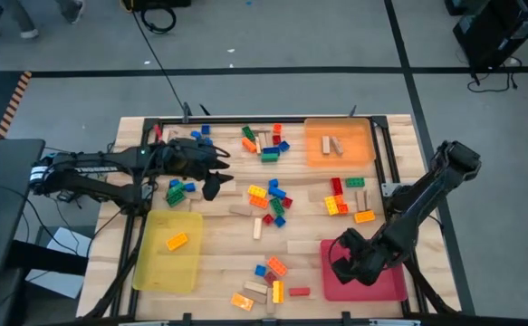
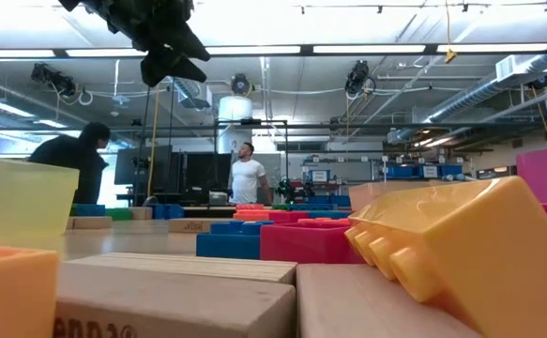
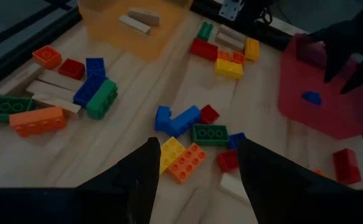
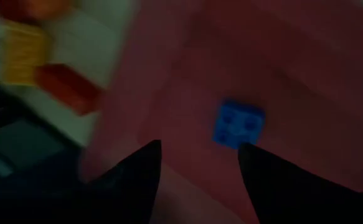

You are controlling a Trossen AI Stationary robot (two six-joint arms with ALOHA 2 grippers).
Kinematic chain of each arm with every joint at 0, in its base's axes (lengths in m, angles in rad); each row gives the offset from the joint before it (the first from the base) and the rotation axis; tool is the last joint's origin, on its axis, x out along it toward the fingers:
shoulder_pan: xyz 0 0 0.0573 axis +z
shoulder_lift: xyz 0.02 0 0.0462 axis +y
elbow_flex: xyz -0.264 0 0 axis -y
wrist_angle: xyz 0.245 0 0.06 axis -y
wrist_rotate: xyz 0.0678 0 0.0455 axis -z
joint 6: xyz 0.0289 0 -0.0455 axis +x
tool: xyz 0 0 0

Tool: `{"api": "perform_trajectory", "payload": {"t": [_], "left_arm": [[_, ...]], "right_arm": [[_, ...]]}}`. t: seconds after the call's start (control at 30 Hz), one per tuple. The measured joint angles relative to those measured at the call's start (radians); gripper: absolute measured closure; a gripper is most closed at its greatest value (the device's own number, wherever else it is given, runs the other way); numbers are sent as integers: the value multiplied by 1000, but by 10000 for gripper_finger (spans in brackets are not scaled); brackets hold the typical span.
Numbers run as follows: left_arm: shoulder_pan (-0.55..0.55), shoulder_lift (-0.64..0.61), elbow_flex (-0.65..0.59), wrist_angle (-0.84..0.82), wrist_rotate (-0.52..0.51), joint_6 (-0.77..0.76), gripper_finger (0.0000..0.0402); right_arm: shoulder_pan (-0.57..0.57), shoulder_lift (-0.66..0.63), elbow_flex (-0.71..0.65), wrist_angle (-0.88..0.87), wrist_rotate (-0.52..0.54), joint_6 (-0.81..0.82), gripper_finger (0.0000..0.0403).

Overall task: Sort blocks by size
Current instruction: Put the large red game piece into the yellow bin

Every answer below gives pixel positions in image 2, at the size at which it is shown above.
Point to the black monitor panels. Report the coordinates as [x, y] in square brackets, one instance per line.
[198, 178]

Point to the dark red small brick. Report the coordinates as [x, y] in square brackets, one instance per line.
[301, 244]

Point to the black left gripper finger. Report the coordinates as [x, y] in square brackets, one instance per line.
[167, 66]
[191, 42]

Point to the yellow long brick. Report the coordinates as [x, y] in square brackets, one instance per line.
[479, 244]

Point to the orange long brick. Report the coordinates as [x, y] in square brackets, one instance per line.
[254, 215]
[324, 221]

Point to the blue small brick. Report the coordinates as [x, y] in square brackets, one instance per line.
[329, 215]
[174, 212]
[338, 199]
[228, 246]
[157, 212]
[87, 210]

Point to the yellow translucent bin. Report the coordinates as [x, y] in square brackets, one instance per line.
[19, 202]

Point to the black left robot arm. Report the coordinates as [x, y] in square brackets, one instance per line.
[95, 7]

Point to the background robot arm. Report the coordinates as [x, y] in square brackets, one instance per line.
[286, 190]

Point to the white cylindrical tank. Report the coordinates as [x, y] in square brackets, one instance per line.
[234, 112]

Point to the black beam with light strips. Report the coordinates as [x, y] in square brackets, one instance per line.
[367, 50]

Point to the light orange small brick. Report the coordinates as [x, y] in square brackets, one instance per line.
[10, 296]

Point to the blue storage bins shelf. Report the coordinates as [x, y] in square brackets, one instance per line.
[399, 172]

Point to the grey panel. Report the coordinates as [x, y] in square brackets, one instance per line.
[273, 164]

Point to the white air vent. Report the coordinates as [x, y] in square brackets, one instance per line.
[526, 68]

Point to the green long brick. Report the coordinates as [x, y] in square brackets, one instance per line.
[119, 214]
[280, 206]

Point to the blue long brick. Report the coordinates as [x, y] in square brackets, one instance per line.
[310, 207]

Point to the black ceiling-hung device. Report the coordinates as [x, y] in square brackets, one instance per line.
[240, 85]
[538, 83]
[50, 77]
[358, 75]

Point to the wooden block with Jenga print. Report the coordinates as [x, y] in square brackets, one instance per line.
[170, 305]

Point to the orange translucent bin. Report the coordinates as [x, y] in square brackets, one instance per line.
[371, 197]

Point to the silver spiral duct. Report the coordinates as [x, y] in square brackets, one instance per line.
[479, 91]
[193, 98]

